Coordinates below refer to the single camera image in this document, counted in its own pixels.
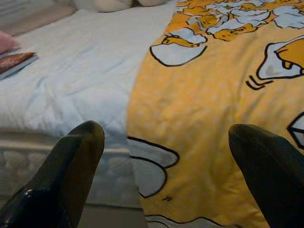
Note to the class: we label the beige bed frame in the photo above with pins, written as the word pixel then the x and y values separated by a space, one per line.
pixel 33 20

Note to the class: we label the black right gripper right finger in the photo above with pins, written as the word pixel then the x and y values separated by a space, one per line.
pixel 270 175

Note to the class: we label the pale yellow egg duvet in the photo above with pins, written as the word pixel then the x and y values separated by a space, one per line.
pixel 202 114

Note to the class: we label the white plush toy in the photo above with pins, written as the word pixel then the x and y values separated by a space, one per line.
pixel 109 4

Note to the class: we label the pink pillow with white print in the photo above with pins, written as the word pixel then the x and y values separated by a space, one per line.
pixel 7 42

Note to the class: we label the orange egg print blanket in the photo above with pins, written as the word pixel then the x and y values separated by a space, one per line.
pixel 237 21

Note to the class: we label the white quilted mattress pad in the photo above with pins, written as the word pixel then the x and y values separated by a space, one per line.
pixel 83 76

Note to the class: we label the dark book with red cover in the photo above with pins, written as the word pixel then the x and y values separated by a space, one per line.
pixel 16 62

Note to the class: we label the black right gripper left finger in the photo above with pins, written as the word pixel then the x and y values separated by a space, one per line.
pixel 59 175

